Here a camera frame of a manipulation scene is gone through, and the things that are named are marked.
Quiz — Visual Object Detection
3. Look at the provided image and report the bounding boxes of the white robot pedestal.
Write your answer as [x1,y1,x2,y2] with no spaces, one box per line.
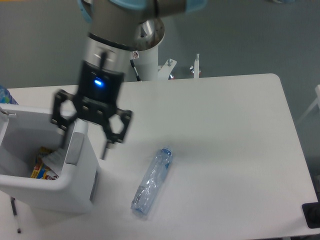
[124,18,165,82]

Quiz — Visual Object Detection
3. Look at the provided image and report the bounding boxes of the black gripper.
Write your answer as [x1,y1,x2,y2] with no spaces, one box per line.
[51,61,133,160]

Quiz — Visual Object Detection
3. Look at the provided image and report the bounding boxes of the clear plastic wrapper bag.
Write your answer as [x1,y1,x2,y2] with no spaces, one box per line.
[42,148,67,176]

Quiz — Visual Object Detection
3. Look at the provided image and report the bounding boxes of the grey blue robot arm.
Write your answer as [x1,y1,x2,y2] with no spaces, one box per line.
[50,0,207,149]

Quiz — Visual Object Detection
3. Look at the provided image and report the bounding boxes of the black device at table edge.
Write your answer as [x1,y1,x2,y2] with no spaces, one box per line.
[302,202,320,229]

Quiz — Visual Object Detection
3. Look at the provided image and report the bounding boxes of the white trash can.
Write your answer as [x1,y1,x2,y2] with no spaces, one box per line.
[0,103,100,213]

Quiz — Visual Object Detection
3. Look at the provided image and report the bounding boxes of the black pen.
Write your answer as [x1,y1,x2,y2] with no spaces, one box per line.
[10,196,22,234]

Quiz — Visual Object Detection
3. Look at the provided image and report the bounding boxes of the crushed clear plastic bottle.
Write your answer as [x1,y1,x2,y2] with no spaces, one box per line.
[130,145,174,218]

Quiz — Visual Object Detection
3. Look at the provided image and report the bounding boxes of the colourful snack package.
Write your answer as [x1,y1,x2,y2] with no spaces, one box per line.
[30,146,59,180]

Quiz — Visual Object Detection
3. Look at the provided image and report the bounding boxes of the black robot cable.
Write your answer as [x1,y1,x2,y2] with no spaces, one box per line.
[129,58,143,82]

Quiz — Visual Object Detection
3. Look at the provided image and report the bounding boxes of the blue water bottle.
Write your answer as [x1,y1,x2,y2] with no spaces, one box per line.
[0,85,18,105]

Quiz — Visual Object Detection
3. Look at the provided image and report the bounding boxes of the white frame at right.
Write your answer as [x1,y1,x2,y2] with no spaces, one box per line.
[296,84,320,125]

